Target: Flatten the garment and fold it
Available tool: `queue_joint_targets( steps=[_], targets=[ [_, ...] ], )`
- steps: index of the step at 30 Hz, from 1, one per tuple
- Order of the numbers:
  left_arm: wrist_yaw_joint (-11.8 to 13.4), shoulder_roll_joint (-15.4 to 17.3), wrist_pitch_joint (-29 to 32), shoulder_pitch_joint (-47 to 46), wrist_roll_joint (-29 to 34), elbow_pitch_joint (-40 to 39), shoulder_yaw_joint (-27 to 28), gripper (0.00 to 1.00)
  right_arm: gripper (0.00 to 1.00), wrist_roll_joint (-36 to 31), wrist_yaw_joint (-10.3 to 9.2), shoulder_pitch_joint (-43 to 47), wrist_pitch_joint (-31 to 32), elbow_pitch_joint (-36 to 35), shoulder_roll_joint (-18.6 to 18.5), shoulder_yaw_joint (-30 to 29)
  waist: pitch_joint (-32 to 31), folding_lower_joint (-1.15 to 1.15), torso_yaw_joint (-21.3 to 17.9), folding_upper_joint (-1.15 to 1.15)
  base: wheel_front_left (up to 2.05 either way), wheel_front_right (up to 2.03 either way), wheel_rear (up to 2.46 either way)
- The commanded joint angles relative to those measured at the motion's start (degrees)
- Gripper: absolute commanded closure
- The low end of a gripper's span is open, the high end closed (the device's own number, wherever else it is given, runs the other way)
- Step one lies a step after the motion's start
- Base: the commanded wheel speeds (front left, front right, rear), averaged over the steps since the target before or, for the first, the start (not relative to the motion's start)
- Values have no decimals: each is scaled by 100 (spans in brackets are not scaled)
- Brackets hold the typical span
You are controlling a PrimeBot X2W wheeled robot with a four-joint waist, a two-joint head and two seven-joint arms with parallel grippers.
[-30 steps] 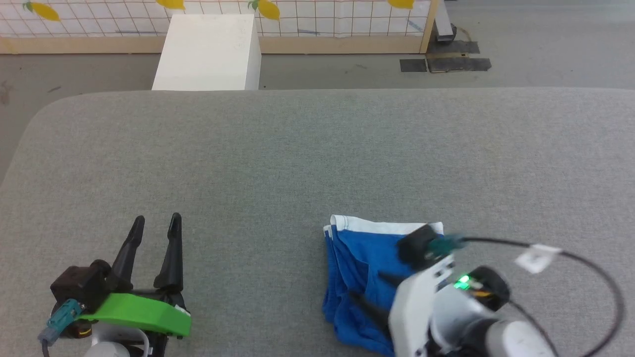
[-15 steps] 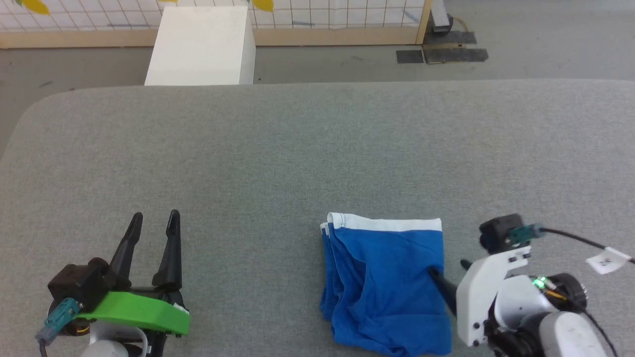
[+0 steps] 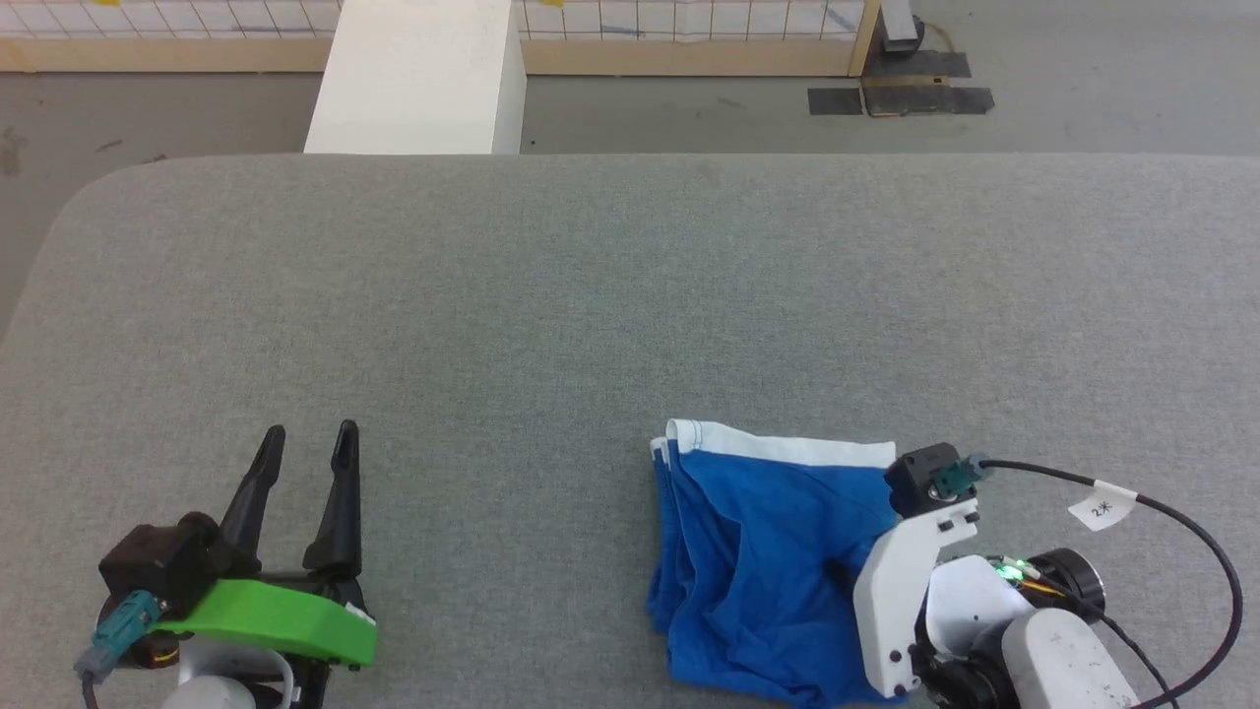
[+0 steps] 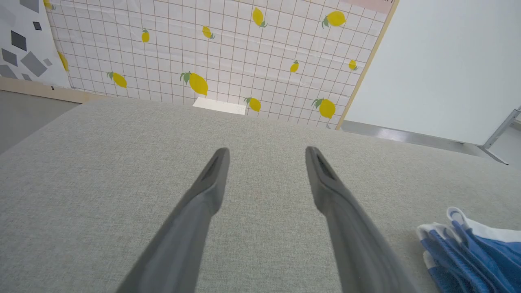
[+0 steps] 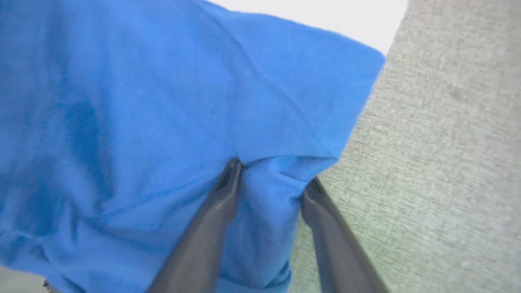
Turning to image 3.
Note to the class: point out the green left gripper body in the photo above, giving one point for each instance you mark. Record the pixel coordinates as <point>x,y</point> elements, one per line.
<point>266,615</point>

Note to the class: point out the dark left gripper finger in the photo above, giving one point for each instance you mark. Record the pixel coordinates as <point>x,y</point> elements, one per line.
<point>340,502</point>
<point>254,492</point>

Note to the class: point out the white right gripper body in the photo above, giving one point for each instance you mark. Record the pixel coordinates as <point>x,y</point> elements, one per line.
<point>901,591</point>

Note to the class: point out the blue garment with white trim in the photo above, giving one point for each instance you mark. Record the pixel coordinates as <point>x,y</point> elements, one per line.
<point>758,561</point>

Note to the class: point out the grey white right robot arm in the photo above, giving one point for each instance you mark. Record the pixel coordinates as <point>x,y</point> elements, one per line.
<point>1063,660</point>

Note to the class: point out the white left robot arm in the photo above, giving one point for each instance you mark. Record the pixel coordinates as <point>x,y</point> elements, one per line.
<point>231,684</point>

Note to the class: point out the white square pillar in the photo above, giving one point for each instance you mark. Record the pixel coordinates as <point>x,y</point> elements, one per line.
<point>418,79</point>

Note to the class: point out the long black floor tape patch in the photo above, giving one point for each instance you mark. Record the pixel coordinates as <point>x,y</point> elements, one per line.
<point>930,99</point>

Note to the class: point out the small black floor tape patch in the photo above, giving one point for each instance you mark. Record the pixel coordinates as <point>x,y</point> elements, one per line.
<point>837,101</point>

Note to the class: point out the grey floor device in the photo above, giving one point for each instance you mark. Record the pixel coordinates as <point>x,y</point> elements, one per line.
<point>901,25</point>

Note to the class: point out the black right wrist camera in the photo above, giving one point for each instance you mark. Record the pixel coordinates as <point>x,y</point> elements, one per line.
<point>925,478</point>

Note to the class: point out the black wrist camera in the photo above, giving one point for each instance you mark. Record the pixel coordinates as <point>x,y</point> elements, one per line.
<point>157,561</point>
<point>925,478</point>

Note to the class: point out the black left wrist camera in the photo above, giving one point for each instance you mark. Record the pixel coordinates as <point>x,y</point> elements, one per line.
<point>157,561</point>

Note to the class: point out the light wooden frame beam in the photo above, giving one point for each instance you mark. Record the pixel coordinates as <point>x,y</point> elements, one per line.
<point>669,57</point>

